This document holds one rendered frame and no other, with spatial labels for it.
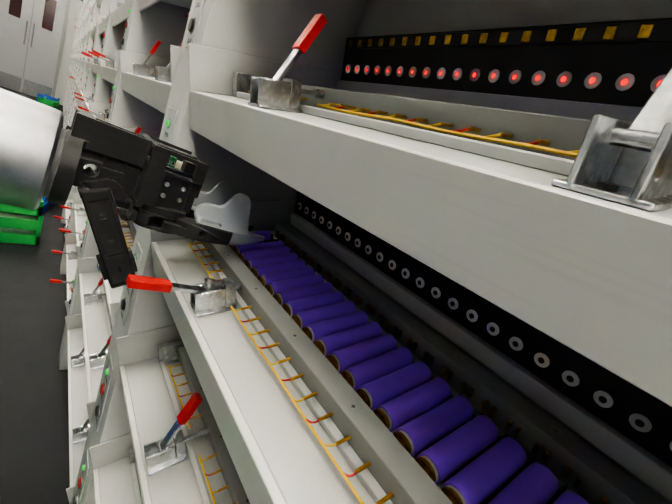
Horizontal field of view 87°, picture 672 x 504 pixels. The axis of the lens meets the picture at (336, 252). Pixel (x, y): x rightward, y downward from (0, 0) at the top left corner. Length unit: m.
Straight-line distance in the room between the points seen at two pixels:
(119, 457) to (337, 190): 0.64
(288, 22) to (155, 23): 0.70
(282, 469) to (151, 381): 0.37
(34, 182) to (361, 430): 0.31
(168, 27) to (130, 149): 0.85
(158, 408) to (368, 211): 0.44
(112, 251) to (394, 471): 0.32
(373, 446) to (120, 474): 0.56
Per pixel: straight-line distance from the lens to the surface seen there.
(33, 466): 1.25
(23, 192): 0.37
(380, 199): 0.18
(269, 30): 0.54
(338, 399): 0.26
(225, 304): 0.38
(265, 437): 0.27
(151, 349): 0.62
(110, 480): 0.75
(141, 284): 0.35
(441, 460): 0.26
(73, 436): 1.06
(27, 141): 0.36
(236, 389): 0.29
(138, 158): 0.39
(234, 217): 0.42
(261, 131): 0.30
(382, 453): 0.24
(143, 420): 0.55
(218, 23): 0.51
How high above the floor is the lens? 0.94
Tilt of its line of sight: 13 degrees down
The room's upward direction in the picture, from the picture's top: 21 degrees clockwise
